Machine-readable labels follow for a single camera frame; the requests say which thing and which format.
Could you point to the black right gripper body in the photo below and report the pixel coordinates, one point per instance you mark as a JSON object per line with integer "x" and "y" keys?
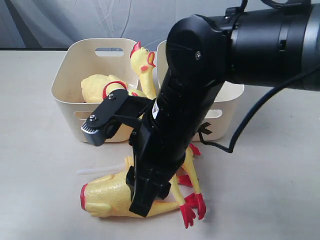
{"x": 157, "y": 155}

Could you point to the headless yellow rubber chicken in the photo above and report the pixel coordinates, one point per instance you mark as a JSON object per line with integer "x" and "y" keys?
{"x": 109, "y": 196}

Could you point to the whole yellow rubber chicken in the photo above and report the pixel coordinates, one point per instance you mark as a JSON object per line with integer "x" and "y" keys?
{"x": 165, "y": 111}

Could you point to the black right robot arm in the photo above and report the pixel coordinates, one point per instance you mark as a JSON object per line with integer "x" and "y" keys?
{"x": 278, "y": 47}

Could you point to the severed chicken head with tube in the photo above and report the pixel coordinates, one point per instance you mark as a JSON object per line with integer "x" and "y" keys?
{"x": 128, "y": 161}

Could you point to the cream bin marked X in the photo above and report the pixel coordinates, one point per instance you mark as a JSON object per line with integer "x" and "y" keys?
{"x": 220, "y": 115}

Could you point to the rubber chicken in O bin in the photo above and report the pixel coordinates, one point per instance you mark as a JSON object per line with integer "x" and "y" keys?
{"x": 97, "y": 87}

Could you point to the cream bin marked O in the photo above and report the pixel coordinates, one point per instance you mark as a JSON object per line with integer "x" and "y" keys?
{"x": 106, "y": 56}

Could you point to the white backdrop curtain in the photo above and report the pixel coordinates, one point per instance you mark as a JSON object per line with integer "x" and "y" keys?
{"x": 57, "y": 24}

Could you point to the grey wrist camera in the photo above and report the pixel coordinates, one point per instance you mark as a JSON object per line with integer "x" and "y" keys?
{"x": 102, "y": 123}

